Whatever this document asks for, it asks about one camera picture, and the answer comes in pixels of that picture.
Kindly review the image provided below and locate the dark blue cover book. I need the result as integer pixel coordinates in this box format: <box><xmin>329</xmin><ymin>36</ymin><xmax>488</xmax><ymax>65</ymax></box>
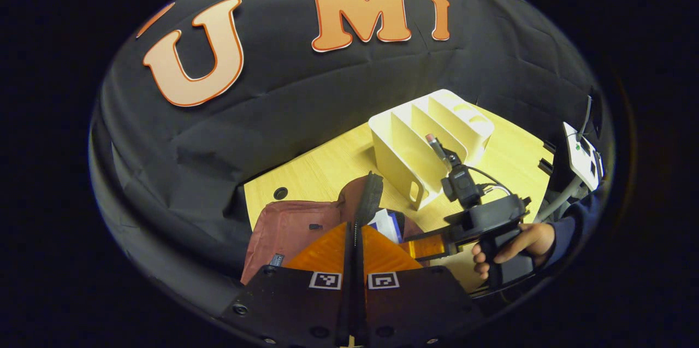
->
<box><xmin>369</xmin><ymin>209</ymin><xmax>405</xmax><ymax>244</ymax></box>

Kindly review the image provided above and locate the thin black camera cable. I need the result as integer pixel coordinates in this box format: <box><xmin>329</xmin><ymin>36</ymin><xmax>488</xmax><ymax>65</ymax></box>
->
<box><xmin>467</xmin><ymin>165</ymin><xmax>514</xmax><ymax>197</ymax></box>

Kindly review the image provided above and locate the dark red schoolbag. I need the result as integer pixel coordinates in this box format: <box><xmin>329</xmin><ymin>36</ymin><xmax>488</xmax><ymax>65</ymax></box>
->
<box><xmin>240</xmin><ymin>172</ymin><xmax>437</xmax><ymax>286</ymax></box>

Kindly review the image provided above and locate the white equipment box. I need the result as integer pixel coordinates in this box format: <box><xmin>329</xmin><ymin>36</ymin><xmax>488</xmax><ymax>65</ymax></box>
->
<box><xmin>562</xmin><ymin>121</ymin><xmax>604</xmax><ymax>191</ymax></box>

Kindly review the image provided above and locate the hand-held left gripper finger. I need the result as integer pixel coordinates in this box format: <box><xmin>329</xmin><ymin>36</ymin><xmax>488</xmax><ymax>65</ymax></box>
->
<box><xmin>220</xmin><ymin>222</ymin><xmax>356</xmax><ymax>348</ymax></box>
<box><xmin>355</xmin><ymin>225</ymin><xmax>482</xmax><ymax>347</ymax></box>

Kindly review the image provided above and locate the white bookshelf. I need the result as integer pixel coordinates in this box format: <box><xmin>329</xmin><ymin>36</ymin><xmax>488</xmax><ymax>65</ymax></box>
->
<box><xmin>369</xmin><ymin>89</ymin><xmax>495</xmax><ymax>211</ymax></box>

